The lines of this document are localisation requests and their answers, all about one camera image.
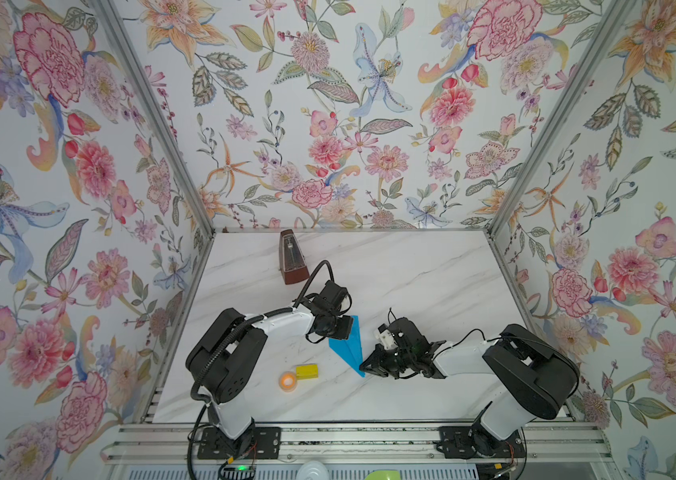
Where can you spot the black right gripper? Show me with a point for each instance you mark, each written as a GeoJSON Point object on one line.
{"type": "Point", "coordinates": [377, 365]}

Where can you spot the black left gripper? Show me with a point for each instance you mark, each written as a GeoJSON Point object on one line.
{"type": "Point", "coordinates": [345, 329]}

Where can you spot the blue square paper sheet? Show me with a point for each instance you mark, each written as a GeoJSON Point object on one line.
{"type": "Point", "coordinates": [350, 350]}

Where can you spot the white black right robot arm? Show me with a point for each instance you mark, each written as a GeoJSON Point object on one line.
{"type": "Point", "coordinates": [536, 378]}

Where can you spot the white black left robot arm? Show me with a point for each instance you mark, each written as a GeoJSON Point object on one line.
{"type": "Point", "coordinates": [224, 359]}

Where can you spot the brown wooden metronome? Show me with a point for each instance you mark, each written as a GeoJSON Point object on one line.
{"type": "Point", "coordinates": [292, 264]}

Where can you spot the yellow block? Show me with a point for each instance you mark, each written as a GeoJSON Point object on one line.
{"type": "Point", "coordinates": [306, 372]}

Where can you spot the orange tape roll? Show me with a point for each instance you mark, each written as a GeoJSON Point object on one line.
{"type": "Point", "coordinates": [288, 381]}

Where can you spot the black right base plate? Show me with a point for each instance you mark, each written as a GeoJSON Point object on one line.
{"type": "Point", "coordinates": [469, 442]}

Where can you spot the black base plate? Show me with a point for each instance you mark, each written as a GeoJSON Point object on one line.
{"type": "Point", "coordinates": [469, 442]}
{"type": "Point", "coordinates": [260, 443]}

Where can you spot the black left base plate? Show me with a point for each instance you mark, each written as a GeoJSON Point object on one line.
{"type": "Point", "coordinates": [260, 443]}

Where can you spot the aluminium front rail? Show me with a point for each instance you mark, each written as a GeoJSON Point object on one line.
{"type": "Point", "coordinates": [332, 443]}

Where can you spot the left back aluminium corner post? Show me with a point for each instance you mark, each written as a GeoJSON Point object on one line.
{"type": "Point", "coordinates": [116, 33]}

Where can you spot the aluminium corner post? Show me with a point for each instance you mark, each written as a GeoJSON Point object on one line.
{"type": "Point", "coordinates": [611, 23]}
{"type": "Point", "coordinates": [116, 33]}

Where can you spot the right back aluminium corner post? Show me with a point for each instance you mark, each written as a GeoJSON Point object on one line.
{"type": "Point", "coordinates": [611, 23]}

